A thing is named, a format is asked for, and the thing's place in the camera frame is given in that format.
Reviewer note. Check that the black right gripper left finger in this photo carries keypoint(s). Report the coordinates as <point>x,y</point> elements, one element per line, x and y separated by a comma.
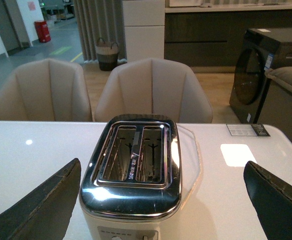
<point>44,213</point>

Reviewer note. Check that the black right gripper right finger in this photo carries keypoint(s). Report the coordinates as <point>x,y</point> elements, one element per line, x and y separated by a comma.
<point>271,198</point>

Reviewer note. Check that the black label sticker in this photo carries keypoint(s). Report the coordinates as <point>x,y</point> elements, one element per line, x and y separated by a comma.
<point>247,130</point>

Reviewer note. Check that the cream chrome two-slot toaster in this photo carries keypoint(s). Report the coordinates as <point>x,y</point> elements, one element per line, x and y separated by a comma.
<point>132,187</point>

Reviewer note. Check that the grey upholstered sofa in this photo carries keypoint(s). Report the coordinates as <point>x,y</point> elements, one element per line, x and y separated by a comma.
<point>277,106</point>

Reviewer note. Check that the beige left dining chair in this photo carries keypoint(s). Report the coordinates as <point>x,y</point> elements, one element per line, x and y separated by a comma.
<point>46,90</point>

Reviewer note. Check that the beige dining chair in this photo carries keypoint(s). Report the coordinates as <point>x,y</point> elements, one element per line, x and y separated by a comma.
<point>46,90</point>
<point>154,86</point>

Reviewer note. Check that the dark grey washing machine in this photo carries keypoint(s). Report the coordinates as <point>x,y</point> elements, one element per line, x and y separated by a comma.
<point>263,49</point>

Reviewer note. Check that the beige right dining chair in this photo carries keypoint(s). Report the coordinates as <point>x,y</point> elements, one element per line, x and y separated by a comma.
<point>154,86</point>

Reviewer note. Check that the woven laundry basket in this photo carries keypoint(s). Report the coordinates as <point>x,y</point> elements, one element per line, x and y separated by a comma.
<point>107,54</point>

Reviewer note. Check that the red cabinet box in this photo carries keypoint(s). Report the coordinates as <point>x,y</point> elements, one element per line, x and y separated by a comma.
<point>42,31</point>

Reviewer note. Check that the dark kitchen counter cabinet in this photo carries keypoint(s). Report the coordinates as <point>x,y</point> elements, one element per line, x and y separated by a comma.
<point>215,38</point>

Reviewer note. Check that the grey pleated curtain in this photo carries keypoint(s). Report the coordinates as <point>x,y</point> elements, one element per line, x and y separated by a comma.
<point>99,19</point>

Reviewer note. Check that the white tall cabinet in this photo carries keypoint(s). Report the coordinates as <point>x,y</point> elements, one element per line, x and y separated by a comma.
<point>144,28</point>

